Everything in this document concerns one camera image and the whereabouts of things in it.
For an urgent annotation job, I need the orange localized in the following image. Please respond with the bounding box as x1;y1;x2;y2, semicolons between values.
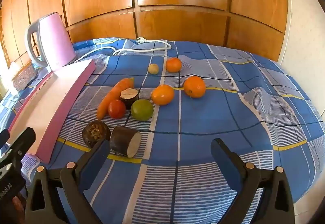
183;76;206;99
151;84;175;106

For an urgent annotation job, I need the carrot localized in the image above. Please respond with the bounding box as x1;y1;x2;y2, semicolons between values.
97;77;134;121

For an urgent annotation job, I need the blue plaid tablecloth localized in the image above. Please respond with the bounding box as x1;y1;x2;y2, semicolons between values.
0;37;325;224

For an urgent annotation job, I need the dark halved passion fruit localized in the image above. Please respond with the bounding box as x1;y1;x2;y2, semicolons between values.
82;120;111;149

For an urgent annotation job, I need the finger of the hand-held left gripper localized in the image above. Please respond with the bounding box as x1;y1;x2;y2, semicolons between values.
0;127;36;167

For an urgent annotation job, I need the silver embossed tissue box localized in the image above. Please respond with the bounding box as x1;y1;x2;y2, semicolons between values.
11;63;37;92

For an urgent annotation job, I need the small tangerine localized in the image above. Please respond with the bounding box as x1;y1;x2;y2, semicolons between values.
166;57;182;73

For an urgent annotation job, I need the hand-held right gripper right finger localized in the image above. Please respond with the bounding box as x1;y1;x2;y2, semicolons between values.
210;138;296;224

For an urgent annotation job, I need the red tomato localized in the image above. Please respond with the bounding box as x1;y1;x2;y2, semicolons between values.
108;99;126;119

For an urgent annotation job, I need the white power cable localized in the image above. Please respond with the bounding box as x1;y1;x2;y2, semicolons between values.
74;37;172;62

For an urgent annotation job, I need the green round fruit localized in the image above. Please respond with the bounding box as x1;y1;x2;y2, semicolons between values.
131;99;153;121

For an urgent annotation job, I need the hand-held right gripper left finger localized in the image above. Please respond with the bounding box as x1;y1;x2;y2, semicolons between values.
25;138;111;224

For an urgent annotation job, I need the pink shallow box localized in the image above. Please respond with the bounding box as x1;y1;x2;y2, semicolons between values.
8;58;96;165

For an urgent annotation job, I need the pink electric kettle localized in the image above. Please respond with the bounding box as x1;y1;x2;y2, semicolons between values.
25;12;77;72

